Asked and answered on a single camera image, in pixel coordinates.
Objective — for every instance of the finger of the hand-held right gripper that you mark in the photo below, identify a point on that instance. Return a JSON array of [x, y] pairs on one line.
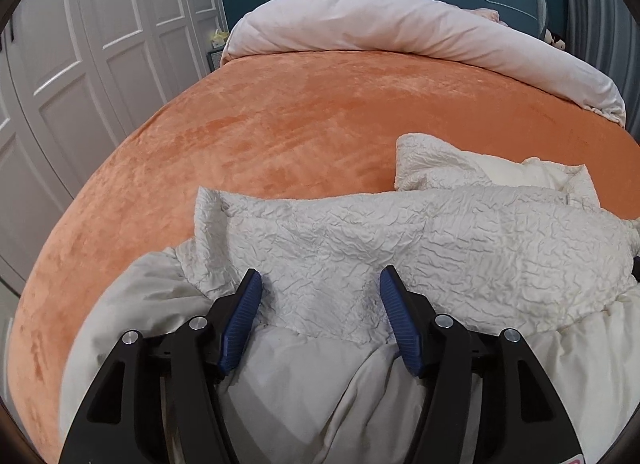
[[637, 268]]

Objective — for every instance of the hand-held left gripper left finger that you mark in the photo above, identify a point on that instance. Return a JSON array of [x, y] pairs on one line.
[[240, 324]]

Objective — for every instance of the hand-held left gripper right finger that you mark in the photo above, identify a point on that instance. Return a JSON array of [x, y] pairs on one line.
[[400, 324]]

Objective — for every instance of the white crinkled zip jacket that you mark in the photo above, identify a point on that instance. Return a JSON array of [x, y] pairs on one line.
[[350, 234]]

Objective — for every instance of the bed with orange blanket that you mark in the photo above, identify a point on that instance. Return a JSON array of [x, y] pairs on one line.
[[250, 134]]

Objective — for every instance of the small plush toys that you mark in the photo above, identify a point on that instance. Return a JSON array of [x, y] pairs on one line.
[[555, 39]]

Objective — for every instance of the grey curtain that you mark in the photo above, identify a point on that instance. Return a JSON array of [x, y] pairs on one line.
[[600, 4]]

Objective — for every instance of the grey nightstand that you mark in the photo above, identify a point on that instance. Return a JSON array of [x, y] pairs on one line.
[[216, 58]]

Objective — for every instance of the yellow tissue box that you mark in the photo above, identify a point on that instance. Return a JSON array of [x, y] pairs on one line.
[[220, 39]]

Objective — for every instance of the pale pink duvet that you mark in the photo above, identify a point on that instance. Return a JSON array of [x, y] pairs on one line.
[[375, 19]]

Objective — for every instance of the white panelled wardrobe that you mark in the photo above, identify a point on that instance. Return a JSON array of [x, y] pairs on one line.
[[100, 44]]

